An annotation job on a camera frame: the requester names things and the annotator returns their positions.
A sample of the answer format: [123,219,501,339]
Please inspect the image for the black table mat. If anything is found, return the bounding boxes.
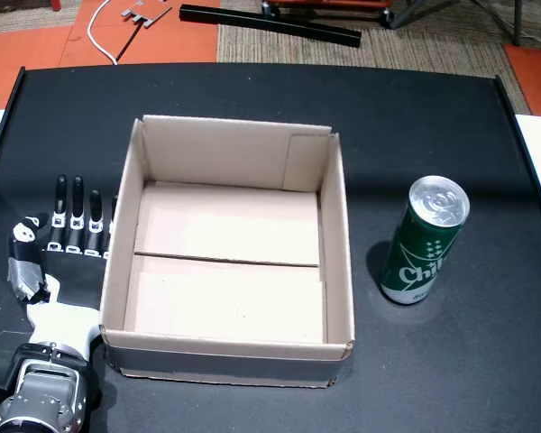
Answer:
[0,62,541,433]

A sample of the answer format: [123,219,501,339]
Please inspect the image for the thin black cable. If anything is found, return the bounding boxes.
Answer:
[115,21,144,65]

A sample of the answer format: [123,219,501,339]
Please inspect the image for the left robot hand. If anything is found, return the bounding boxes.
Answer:
[7,174,119,358]

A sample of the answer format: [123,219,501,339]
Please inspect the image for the brown cardboard paper box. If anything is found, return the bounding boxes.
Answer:
[99,114,357,391]

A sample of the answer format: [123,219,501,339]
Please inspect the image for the green drink can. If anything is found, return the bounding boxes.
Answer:
[380,176,472,305]

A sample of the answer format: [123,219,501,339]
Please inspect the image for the grey slotted bracket plate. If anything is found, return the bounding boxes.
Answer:
[120,0,173,30]

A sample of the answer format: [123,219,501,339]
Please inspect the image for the white cable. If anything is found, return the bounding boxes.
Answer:
[87,0,119,66]

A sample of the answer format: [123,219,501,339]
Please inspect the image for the long black metal bar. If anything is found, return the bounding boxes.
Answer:
[179,4,362,49]

